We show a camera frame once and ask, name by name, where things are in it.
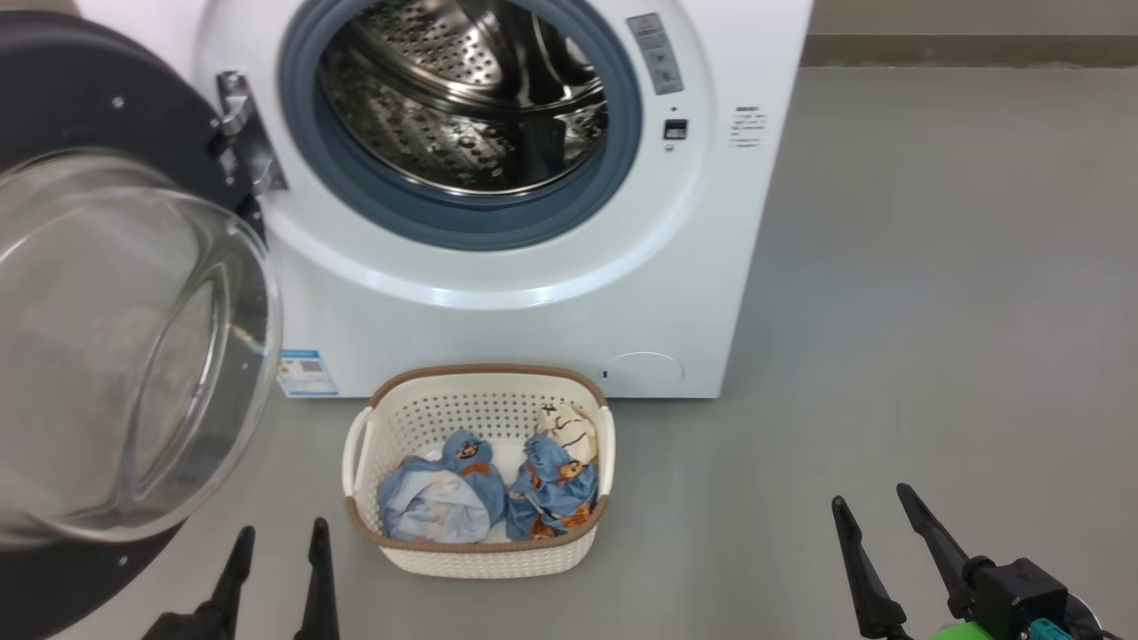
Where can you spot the white front-loading washing machine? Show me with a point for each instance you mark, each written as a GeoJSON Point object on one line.
{"type": "Point", "coordinates": [551, 311]}

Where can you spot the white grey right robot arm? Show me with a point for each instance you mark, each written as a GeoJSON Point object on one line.
{"type": "Point", "coordinates": [1083, 615]}

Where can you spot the blue energy label sticker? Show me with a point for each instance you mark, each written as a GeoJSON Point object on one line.
{"type": "Point", "coordinates": [308, 373]}

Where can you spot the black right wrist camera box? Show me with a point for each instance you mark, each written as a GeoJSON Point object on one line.
{"type": "Point", "coordinates": [1018, 591]}

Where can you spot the metal door hinge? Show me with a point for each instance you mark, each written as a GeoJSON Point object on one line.
{"type": "Point", "coordinates": [242, 124]}

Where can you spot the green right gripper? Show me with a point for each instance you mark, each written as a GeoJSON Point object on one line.
{"type": "Point", "coordinates": [978, 633]}

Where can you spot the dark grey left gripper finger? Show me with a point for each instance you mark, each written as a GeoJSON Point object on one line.
{"type": "Point", "coordinates": [233, 578]}
{"type": "Point", "coordinates": [319, 587]}

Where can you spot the blue bear print garment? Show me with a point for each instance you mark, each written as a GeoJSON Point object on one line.
{"type": "Point", "coordinates": [436, 502]}

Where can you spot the cream perforated laundry basket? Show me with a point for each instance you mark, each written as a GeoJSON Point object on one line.
{"type": "Point", "coordinates": [480, 560]}

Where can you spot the round black glass washer door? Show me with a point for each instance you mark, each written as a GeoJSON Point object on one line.
{"type": "Point", "coordinates": [98, 98]}

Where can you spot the grey instruction label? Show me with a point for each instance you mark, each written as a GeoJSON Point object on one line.
{"type": "Point", "coordinates": [656, 53]}

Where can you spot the round white filter cover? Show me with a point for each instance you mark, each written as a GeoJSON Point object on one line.
{"type": "Point", "coordinates": [645, 373]}

